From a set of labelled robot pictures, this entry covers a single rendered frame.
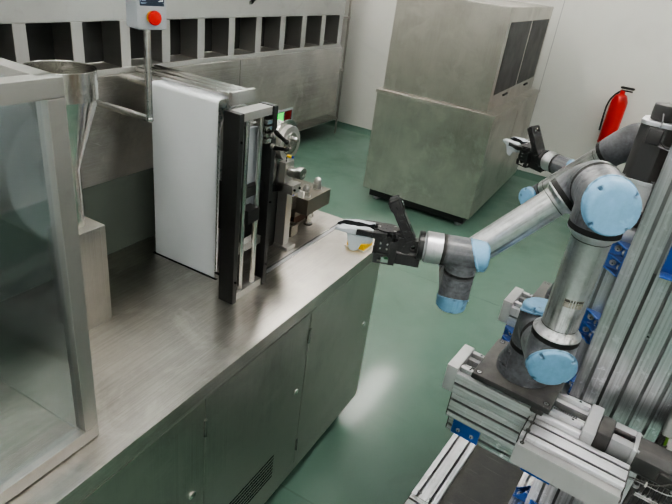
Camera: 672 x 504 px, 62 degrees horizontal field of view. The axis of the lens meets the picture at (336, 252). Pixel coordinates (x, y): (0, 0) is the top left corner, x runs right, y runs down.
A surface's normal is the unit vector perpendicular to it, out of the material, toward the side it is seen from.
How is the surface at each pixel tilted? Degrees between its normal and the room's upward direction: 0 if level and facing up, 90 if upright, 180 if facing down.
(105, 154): 90
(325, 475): 0
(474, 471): 0
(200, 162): 90
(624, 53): 90
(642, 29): 90
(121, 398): 0
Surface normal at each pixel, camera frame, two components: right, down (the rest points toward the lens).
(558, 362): -0.17, 0.55
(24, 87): 0.86, 0.33
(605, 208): -0.14, 0.32
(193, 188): -0.49, 0.35
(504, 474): 0.12, -0.88
